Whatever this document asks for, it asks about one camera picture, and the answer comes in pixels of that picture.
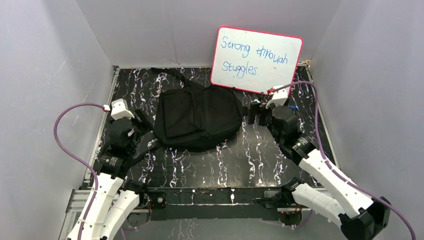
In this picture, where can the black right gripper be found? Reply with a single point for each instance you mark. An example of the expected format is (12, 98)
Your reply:
(254, 110)

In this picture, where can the black backpack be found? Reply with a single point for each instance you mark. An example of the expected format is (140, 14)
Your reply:
(194, 117)

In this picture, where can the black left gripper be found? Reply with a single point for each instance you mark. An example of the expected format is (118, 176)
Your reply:
(142, 118)

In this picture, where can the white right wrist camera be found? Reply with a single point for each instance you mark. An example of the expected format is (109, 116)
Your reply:
(279, 96)

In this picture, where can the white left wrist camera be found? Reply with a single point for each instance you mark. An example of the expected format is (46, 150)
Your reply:
(119, 109)

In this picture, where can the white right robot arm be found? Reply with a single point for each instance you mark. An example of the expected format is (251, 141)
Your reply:
(358, 215)

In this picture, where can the blue stapler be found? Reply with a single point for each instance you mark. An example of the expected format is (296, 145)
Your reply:
(294, 108)

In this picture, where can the pink framed whiteboard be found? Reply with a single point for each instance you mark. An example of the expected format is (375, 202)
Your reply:
(254, 61)

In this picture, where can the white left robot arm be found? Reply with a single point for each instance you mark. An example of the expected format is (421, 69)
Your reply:
(111, 200)

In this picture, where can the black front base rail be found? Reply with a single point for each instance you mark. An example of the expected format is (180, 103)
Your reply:
(216, 203)

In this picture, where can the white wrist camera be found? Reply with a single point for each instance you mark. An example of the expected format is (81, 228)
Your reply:
(119, 109)
(279, 96)

